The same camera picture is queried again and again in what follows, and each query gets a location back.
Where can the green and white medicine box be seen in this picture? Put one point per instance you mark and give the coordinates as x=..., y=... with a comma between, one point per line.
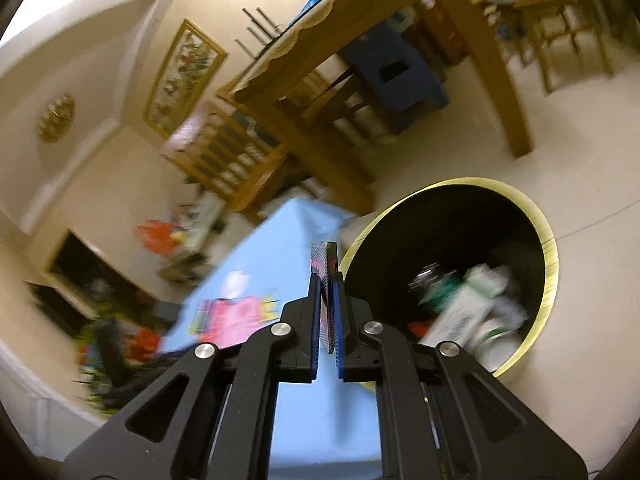
x=470, y=310

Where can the gold framed horse painting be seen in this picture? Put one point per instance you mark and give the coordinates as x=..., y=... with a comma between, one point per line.
x=185, y=75

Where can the white paper cup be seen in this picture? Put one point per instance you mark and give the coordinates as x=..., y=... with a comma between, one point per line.
x=492, y=345

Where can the wooden slat-back chair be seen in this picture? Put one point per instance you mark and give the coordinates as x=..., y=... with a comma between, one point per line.
x=325, y=100
x=225, y=155

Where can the blue plastic stool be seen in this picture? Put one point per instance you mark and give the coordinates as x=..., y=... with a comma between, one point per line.
x=395, y=90

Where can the black router with antennas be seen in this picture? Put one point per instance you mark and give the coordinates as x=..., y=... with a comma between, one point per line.
x=260, y=20

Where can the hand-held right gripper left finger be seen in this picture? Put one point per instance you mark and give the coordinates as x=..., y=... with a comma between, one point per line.
x=314, y=340

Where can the black round trash bin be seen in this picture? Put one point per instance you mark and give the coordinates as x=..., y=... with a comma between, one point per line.
x=425, y=230

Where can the green bamboo plant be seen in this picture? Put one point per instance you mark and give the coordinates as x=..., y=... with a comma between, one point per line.
x=95, y=385

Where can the white coffee table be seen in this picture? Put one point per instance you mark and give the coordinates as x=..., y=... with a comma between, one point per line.
x=200, y=245

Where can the cream lace table cover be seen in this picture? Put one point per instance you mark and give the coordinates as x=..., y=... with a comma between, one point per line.
x=320, y=22

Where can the blue cartoon tablecloth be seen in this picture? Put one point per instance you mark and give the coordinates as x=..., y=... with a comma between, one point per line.
x=280, y=250

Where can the orange plastic bag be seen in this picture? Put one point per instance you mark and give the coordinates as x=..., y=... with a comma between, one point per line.
x=160, y=237

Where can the clear plastic bottle green label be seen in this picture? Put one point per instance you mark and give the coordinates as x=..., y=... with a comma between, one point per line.
x=440, y=290

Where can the wooden dining table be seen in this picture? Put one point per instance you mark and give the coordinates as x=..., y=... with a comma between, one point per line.
x=350, y=27

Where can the blue plastic bag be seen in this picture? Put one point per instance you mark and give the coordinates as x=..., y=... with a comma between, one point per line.
x=315, y=0

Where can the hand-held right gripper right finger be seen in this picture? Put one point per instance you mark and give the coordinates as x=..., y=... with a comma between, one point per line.
x=340, y=340

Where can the red packet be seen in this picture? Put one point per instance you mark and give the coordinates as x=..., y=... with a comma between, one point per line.
x=325, y=265

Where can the small wooden chair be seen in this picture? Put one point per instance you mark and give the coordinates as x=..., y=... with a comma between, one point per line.
x=550, y=20

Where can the gold round wall clock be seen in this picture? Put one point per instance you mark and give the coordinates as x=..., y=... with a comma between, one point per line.
x=56, y=117

